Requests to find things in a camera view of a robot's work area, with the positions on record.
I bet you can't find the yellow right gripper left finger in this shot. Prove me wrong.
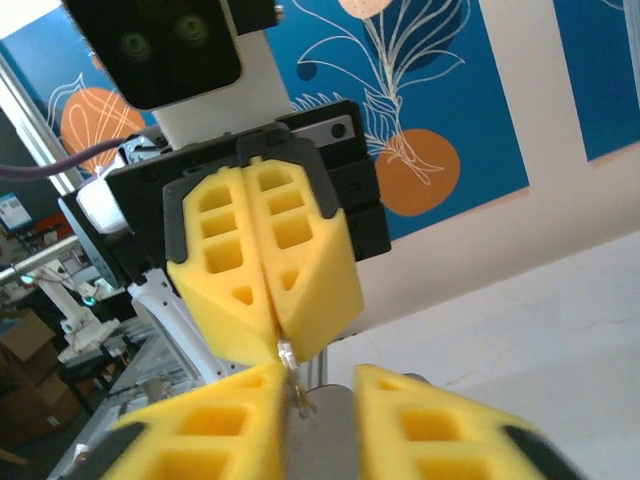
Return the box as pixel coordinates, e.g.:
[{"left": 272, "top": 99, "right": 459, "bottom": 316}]
[{"left": 69, "top": 362, "right": 290, "bottom": 480}]

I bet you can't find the silver metal pipe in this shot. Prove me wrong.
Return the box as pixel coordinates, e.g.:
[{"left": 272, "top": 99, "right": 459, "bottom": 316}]
[{"left": 0, "top": 234, "right": 81, "bottom": 287}]

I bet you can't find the brown cardboard box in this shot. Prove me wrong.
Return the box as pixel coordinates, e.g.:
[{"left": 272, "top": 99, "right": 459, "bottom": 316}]
[
  {"left": 0, "top": 309, "right": 57, "bottom": 381},
  {"left": 0, "top": 369, "right": 86, "bottom": 447}
]

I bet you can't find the aluminium side rail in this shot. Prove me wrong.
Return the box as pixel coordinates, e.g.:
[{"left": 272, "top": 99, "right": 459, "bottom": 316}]
[{"left": 299, "top": 344, "right": 332, "bottom": 392}]

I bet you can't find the aluminium frame post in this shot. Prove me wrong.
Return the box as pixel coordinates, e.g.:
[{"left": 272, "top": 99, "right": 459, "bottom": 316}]
[{"left": 0, "top": 47, "right": 86, "bottom": 194}]

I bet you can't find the silver keyring with chain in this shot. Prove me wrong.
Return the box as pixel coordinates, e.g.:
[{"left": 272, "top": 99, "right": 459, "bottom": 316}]
[{"left": 277, "top": 339, "right": 319, "bottom": 421}]

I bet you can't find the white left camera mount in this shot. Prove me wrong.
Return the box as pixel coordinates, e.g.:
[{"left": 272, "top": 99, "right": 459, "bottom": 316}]
[{"left": 152, "top": 27, "right": 294, "bottom": 151}]

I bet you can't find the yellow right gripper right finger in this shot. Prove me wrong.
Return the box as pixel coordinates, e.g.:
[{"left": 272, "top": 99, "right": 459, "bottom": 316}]
[{"left": 353, "top": 363, "right": 586, "bottom": 480}]

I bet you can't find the aluminium frame rail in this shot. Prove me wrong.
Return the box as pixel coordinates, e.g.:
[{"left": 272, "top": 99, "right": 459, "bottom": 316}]
[{"left": 47, "top": 319, "right": 221, "bottom": 480}]

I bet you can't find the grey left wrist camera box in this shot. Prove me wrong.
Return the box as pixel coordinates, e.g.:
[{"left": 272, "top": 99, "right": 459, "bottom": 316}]
[{"left": 62, "top": 0, "right": 246, "bottom": 111}]

